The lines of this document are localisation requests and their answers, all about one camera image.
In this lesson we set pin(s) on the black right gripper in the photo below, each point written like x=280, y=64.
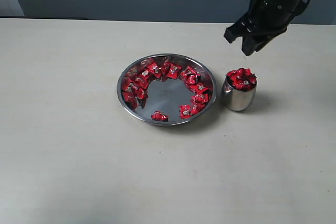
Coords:
x=264, y=20

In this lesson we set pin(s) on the red candy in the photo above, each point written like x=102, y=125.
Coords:
x=155, y=70
x=201, y=98
x=129, y=97
x=245, y=85
x=184, y=74
x=232, y=76
x=159, y=116
x=246, y=75
x=185, y=111
x=198, y=88

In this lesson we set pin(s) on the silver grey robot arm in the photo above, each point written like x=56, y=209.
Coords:
x=264, y=21

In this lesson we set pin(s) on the stainless steel cup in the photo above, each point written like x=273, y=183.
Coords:
x=236, y=100

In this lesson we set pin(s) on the round stainless steel plate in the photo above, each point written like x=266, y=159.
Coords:
x=168, y=92

